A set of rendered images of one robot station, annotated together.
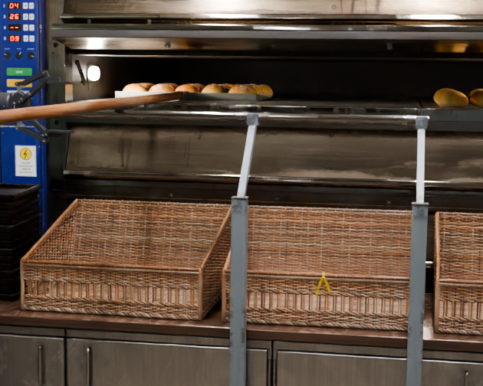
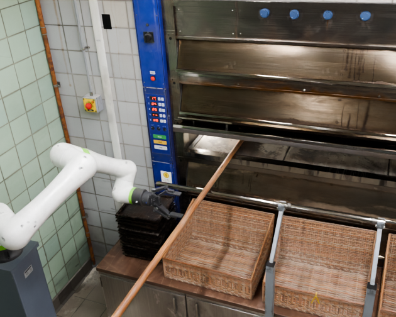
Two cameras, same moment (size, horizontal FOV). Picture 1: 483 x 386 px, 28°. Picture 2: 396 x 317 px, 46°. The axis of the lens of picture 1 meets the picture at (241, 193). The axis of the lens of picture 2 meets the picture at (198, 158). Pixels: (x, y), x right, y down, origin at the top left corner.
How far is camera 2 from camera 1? 1.50 m
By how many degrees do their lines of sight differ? 26
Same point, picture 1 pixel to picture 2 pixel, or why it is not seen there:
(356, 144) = (345, 191)
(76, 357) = (191, 304)
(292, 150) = (308, 190)
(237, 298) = (268, 305)
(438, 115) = not seen: outside the picture
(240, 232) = (270, 280)
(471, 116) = not seen: outside the picture
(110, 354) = (207, 307)
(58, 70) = (180, 135)
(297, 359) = not seen: outside the picture
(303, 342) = not seen: outside the picture
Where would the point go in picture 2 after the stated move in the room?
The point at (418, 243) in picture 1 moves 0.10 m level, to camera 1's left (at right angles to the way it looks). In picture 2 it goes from (368, 304) to (346, 302)
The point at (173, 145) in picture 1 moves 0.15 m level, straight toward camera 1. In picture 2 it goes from (242, 178) to (241, 192)
